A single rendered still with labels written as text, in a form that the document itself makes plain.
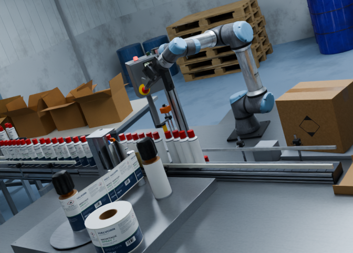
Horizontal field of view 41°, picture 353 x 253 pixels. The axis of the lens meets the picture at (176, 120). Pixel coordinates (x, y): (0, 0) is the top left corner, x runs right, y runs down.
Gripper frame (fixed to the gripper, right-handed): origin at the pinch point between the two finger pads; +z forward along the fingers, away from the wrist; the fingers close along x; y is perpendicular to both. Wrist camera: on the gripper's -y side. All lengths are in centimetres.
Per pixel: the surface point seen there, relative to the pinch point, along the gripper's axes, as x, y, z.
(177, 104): -14.1, -14.9, 4.3
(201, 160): 0.6, -45.7, 3.1
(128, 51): -480, 183, 432
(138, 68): -2.6, 10.8, -2.5
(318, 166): 4, -78, -50
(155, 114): -9.4, -10.4, 16.9
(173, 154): 1.4, -33.9, 15.4
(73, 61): -377, 220, 456
